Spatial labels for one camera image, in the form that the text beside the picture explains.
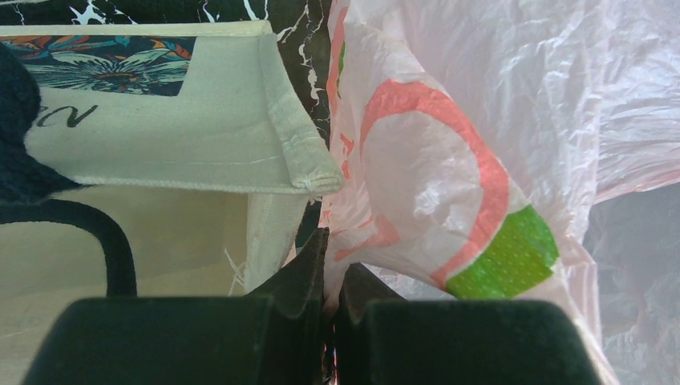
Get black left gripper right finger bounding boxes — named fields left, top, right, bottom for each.
left=334, top=264, right=600, bottom=384

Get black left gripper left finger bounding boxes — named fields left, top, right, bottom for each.
left=24, top=229, right=328, bottom=384

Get pink plastic grocery bag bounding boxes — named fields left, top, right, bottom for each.
left=321, top=1, right=679, bottom=384

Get cream canvas tote bag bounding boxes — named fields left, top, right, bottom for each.
left=1, top=21, right=342, bottom=384

